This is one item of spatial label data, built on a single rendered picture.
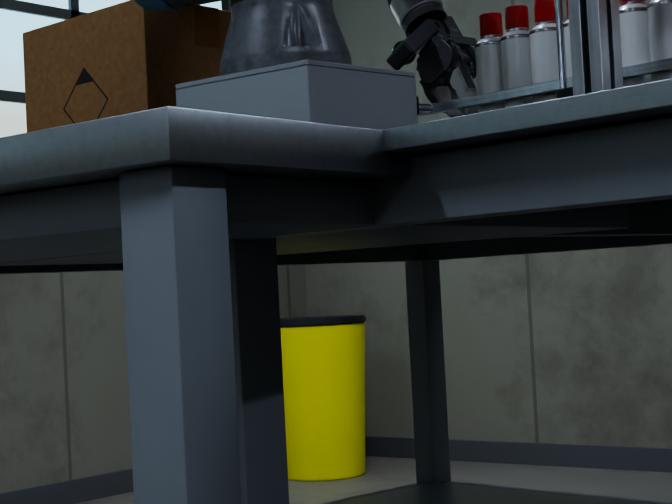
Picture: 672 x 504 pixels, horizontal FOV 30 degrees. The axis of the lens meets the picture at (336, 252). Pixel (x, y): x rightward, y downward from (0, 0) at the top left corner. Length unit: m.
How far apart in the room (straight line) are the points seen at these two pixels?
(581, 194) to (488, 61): 0.85
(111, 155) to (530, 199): 0.35
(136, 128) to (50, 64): 1.05
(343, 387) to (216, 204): 3.63
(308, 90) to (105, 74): 0.63
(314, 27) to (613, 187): 0.50
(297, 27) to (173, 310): 0.53
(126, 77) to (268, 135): 0.86
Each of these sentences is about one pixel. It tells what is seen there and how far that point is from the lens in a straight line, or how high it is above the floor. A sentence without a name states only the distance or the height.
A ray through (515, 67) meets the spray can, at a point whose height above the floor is 0.99.
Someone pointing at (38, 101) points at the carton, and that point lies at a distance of 2.02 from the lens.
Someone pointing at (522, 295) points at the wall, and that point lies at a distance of 4.77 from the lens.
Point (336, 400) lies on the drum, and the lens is 4.58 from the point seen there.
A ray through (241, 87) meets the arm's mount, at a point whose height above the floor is 0.91.
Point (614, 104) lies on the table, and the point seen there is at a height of 0.82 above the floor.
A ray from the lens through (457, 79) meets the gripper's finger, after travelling 1.91.
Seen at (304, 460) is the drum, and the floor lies 0.08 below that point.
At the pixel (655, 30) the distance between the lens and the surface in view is 1.70.
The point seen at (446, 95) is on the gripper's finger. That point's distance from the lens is 1.93.
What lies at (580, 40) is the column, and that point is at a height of 0.98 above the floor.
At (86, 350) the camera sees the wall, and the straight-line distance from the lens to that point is 4.52.
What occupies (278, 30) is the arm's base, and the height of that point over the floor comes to 0.97.
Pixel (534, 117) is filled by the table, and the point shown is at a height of 0.82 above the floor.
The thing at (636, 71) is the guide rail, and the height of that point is 0.95.
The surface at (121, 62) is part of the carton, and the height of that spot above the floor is 1.03.
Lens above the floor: 0.69
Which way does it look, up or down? 2 degrees up
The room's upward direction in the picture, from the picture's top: 3 degrees counter-clockwise
